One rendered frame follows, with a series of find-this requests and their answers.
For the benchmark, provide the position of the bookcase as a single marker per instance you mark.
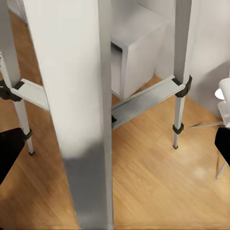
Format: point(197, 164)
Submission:
point(139, 32)

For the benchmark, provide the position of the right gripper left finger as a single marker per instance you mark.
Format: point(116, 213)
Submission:
point(11, 144)

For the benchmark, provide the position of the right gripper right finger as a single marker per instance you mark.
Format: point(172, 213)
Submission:
point(222, 142)

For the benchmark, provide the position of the camera tripod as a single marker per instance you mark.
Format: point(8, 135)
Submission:
point(72, 43)

